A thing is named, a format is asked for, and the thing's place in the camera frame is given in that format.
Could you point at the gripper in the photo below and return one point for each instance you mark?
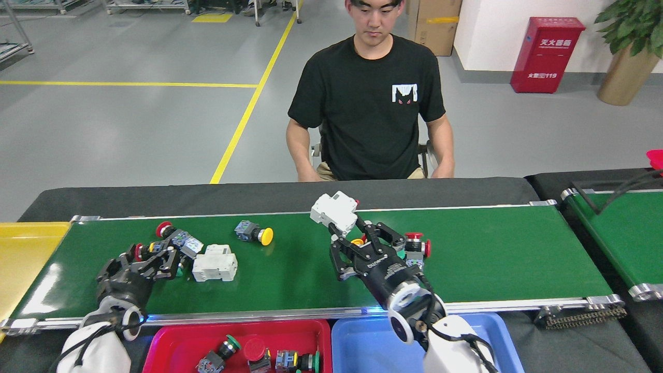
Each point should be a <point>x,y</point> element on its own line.
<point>388,274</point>
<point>124,287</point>

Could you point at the yellow push button switch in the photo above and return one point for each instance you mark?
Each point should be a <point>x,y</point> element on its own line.
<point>357,241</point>
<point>266,236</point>

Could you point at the green push button switch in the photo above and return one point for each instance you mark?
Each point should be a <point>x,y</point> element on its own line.
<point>287,358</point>
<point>179,269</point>
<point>401,254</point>
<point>233,342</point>

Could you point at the white circuit breaker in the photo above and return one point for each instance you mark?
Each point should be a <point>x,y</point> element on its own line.
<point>215,267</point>
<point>334,210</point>

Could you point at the person's left forearm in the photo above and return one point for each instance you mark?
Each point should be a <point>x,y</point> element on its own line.
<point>443,140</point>

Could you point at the person's right forearm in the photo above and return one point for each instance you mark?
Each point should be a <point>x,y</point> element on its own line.
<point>300,147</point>

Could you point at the red plastic tray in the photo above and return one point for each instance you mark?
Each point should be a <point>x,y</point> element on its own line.
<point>171,342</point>

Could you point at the long green conveyor belt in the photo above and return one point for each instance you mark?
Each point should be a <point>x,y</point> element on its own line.
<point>285,280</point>

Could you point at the blue plastic tray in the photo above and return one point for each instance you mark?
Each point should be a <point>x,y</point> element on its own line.
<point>362,347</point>

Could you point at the yellow plastic tray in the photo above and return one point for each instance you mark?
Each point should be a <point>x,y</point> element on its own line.
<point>20,259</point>

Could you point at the green conveyor with black guide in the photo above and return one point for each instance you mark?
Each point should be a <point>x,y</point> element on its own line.
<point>621,243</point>

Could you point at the person's right hand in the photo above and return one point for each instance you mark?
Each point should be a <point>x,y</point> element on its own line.
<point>310,175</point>

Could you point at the person's left hand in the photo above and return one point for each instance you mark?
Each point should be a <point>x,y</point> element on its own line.
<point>443,170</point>

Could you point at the large black table cover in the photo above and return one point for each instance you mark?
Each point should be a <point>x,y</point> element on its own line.
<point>155,197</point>

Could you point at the grey office chair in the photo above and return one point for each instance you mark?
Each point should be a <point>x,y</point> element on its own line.
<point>315,150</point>

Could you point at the person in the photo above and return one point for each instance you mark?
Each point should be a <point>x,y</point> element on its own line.
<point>362,103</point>

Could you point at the small black table cover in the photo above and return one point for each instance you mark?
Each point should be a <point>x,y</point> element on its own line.
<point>544,181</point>

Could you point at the cardboard box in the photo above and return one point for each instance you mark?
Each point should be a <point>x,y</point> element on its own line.
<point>437,31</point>

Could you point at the metal rack cart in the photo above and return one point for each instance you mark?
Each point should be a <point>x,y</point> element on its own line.
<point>8,49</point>

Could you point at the white wheeled stand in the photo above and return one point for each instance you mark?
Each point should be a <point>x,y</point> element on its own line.
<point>256,13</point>

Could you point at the metal shelf cart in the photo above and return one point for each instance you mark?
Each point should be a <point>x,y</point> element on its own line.
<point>150,5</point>

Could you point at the red fire extinguisher cabinet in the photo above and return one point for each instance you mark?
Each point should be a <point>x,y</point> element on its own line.
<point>546,57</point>

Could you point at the red plastic bin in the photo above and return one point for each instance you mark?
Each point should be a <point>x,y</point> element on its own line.
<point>657,158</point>

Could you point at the gold plant pot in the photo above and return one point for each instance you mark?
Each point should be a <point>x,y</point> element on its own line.
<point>624,80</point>

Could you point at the green leafy plant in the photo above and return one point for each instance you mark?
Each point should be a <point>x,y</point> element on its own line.
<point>637,23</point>

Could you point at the black triangular guide bracket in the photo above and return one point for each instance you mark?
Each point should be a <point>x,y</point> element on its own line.
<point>595,210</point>

